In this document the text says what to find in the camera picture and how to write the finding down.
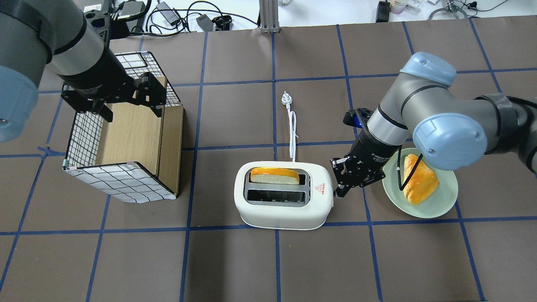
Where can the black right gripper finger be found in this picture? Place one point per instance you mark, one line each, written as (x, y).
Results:
(341, 191)

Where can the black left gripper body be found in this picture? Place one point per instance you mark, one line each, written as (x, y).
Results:
(97, 75)

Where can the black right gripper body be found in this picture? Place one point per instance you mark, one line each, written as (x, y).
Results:
(372, 150)

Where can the white two-slot toaster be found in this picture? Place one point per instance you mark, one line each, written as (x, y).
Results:
(282, 206)

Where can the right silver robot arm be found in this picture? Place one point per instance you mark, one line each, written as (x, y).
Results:
(448, 132)

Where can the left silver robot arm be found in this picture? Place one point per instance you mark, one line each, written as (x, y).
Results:
(126, 135)

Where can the toast slice in toaster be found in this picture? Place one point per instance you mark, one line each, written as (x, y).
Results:
(273, 175)

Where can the golden triangular pastry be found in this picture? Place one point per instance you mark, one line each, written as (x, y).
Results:
(421, 184)

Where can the light green plate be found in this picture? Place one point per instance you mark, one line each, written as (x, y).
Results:
(438, 204)

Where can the black power adapter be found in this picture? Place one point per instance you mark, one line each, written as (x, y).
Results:
(383, 11)

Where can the white cup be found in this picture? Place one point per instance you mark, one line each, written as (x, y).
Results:
(398, 6)

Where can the aluminium frame post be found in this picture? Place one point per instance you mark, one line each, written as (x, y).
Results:
(268, 12)

